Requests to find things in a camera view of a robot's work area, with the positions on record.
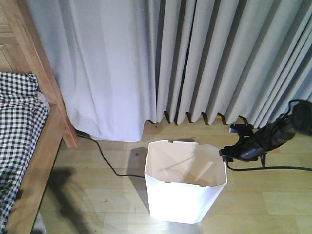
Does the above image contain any black cord on floor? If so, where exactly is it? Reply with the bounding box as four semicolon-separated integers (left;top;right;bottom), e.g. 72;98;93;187
76;130;146;178

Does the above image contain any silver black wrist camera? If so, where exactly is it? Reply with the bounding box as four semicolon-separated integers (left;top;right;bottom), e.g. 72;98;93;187
229;123;254;137

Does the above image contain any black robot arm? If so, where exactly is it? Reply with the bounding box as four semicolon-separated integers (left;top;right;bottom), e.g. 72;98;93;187
219;99;312;162

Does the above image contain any white plastic trash bin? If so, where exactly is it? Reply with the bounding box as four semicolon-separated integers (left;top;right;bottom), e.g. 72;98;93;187
145;140;227;224

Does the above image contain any grey pleated curtain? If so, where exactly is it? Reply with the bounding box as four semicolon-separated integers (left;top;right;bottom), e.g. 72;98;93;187
145;0;312;127

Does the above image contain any wooden bed frame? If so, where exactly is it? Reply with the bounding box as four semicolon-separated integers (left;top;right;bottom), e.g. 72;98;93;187
0;0;78;234

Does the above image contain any black white checkered bedding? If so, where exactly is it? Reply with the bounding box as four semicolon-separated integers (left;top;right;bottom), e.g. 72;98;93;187
0;72;49;233

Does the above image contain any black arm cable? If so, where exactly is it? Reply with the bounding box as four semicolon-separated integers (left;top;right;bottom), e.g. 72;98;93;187
226;162;312;172

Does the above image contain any white sheer curtain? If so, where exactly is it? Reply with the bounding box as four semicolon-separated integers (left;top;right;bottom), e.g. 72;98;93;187
27;0;156;142

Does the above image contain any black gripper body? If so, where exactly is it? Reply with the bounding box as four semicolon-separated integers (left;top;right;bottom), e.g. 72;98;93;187
219;138;265;162

